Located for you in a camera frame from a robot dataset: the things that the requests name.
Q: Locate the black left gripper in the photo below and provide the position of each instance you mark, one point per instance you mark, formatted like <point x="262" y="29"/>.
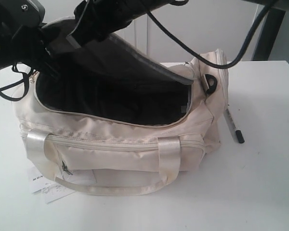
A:
<point x="27" y="45"/>

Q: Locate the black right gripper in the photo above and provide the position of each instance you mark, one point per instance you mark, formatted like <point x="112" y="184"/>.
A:
<point x="94" y="20"/>

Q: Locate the gold key ring zipper pull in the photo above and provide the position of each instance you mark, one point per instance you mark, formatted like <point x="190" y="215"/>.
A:
<point x="33" y="77"/>

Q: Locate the cream fabric duffel bag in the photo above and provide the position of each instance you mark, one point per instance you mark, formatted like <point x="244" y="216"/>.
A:
<point x="134" y="122"/>

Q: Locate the black and grey marker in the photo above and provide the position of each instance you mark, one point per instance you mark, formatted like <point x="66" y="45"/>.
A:
<point x="233" y="128"/>

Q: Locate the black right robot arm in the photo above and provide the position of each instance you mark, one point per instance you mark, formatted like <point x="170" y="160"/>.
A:
<point x="205" y="25"/>

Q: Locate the white paper hang tag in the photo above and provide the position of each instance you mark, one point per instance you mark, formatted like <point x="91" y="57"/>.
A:
<point x="52" y="191"/>

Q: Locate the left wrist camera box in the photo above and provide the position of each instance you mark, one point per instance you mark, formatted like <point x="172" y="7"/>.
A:
<point x="15" y="13"/>

